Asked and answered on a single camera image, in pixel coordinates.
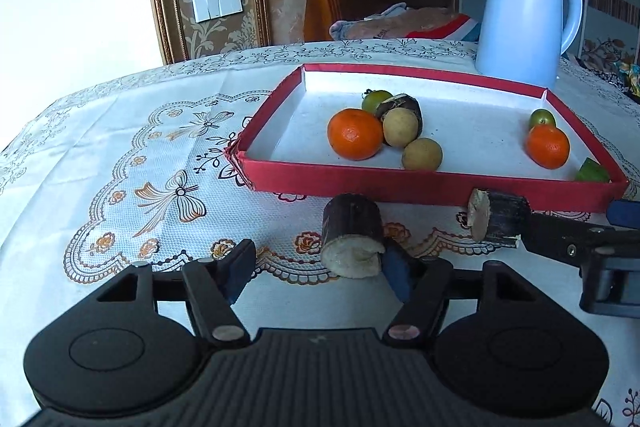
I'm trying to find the red cardboard tray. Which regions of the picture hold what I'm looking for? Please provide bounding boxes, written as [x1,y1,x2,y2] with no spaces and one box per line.
[225,63,630,214]

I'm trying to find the white wall light switch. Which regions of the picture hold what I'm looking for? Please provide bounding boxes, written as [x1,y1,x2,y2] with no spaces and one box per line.
[191,0,244,22]

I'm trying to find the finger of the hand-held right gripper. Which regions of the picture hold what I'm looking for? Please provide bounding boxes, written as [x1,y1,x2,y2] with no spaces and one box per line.
[520,206,618,269]
[607,200,640,229]

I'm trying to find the dark sugarcane piece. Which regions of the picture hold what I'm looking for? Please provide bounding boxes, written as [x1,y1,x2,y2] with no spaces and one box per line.
[374,94,423,135]
[466,188,532,249]
[321,193,387,280]

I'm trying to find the light blue electric kettle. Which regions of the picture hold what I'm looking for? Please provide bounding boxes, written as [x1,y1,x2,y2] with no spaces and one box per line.
[475,0,584,88]

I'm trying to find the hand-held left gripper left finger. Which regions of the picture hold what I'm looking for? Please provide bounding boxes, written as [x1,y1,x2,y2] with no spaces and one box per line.
[92,238,257,348]

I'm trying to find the green jujube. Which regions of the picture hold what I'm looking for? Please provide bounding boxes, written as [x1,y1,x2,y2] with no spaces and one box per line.
[529,108,557,130]
[361,89,396,114]
[574,157,612,184]

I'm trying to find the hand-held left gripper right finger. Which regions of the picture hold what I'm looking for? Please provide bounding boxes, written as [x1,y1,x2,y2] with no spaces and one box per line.
[381,241,546,349]

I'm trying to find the orange mandarin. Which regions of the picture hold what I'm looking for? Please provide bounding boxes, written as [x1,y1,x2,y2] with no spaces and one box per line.
[327,108,385,161]
[525,124,571,170]

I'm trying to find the pink patterned pillow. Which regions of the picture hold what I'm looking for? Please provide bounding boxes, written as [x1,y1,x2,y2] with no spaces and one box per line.
[328,3,483,42]

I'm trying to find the tan longan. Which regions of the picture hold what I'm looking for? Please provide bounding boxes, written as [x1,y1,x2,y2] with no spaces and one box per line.
[382,107,420,149]
[401,137,443,171]

